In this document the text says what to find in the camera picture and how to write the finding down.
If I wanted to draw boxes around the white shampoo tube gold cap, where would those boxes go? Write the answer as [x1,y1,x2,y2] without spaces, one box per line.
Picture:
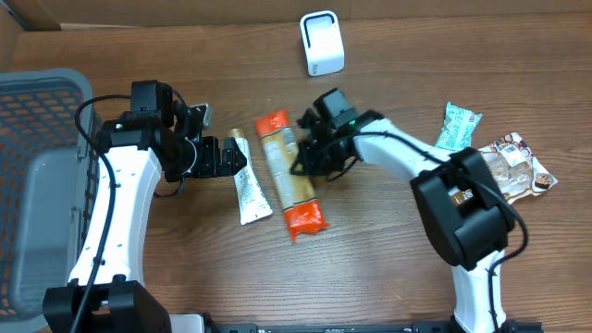
[228,129,273,226]

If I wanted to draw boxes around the orange spaghetti pasta package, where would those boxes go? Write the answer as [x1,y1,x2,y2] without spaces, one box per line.
[255,109,330,242]

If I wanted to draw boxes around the teal snack wrapper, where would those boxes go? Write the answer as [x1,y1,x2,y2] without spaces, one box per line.
[435,102,482,151]

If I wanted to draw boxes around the beige brown snack pouch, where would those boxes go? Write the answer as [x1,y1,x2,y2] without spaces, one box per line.
[479,132,558,204]

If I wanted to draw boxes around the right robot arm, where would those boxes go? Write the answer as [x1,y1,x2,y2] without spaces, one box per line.
[290,88,542,332]

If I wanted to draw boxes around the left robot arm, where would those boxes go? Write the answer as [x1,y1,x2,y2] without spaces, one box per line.
[43,80,247,332]

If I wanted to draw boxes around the white barcode scanner stand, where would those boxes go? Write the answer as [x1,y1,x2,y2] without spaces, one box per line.
[300,10,345,77]

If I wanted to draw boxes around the grey plastic shopping basket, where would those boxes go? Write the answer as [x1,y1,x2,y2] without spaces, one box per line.
[1,68,97,332]

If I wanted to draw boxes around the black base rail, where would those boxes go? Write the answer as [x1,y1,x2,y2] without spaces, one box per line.
[203,321,543,333]

